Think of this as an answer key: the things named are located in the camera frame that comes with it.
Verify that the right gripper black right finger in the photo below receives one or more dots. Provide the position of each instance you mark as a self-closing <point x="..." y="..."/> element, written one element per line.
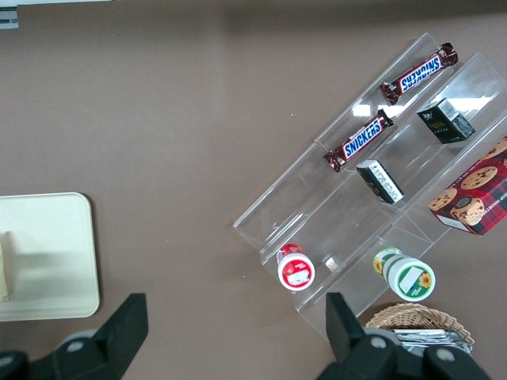
<point x="348" y="344"/>

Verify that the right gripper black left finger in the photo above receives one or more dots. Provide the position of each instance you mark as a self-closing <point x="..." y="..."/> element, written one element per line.
<point x="119" y="336"/>

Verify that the triangular sandwich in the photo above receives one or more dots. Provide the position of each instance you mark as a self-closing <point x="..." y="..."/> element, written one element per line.
<point x="4" y="273"/>

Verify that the light wicker basket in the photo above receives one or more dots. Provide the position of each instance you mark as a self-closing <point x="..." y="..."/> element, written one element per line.
<point x="400" y="314"/>

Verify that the aluminium foil tray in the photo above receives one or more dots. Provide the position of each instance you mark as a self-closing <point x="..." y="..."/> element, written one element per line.
<point x="428" y="337"/>

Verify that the cream plastic tray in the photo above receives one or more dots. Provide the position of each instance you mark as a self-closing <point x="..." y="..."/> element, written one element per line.
<point x="51" y="257"/>

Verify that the red lid white cup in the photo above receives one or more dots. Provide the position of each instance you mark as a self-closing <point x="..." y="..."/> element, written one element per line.
<point x="295" y="273"/>

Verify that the green lid white cup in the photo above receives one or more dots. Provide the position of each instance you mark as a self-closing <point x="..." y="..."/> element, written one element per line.
<point x="412" y="279"/>

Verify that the clear acrylic stepped stand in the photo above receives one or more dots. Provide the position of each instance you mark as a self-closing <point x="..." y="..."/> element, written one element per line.
<point x="317" y="221"/>

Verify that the small black box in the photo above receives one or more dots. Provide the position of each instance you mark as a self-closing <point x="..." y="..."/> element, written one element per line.
<point x="380" y="183"/>
<point x="441" y="126"/>

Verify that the red tartan cookie box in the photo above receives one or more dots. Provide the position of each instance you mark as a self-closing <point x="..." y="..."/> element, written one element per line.
<point x="475" y="198"/>

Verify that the Snickers chocolate bar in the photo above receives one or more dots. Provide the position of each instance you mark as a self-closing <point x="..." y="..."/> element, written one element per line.
<point x="362" y="140"/>
<point x="420" y="73"/>

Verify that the white grey box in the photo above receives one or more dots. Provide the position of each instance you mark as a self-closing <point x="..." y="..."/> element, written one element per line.
<point x="8" y="17"/>

